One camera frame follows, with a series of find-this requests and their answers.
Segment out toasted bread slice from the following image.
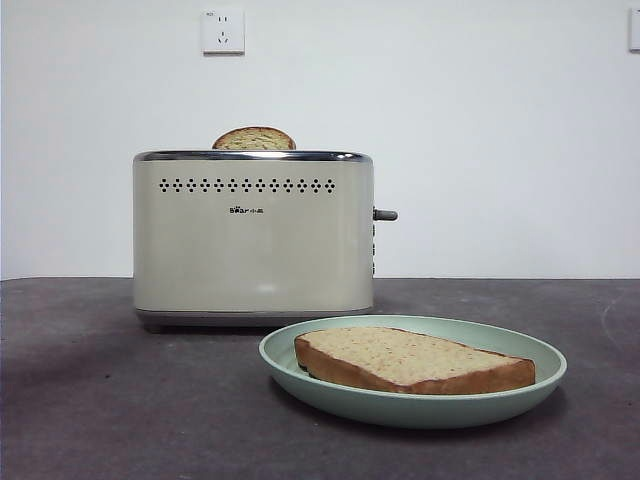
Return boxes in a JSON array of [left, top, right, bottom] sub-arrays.
[[211, 126, 298, 151], [293, 326, 537, 396]]

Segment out pale green round plate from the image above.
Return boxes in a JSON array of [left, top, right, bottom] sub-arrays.
[[258, 314, 569, 430]]

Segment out cream two-slot toaster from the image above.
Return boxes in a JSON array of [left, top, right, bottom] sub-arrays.
[[132, 149, 376, 334]]

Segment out white wall power socket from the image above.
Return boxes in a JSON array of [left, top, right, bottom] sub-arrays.
[[202, 8, 247, 57]]

